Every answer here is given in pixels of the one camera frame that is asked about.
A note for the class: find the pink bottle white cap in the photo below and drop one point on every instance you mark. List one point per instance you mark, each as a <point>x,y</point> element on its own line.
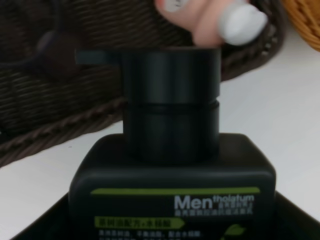
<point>215,22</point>

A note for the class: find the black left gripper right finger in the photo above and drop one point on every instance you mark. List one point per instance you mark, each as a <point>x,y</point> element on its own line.
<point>292,223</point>

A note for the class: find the dark brown wicker basket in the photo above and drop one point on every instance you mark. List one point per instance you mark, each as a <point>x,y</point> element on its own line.
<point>46,99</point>

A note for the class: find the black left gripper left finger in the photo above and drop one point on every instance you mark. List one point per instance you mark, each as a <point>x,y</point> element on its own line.
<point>54,224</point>

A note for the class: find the dark green bottle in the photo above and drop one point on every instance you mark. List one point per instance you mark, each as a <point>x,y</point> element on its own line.
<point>171,174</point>

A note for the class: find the orange wicker basket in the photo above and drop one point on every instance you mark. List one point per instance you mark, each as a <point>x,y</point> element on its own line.
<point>305,17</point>

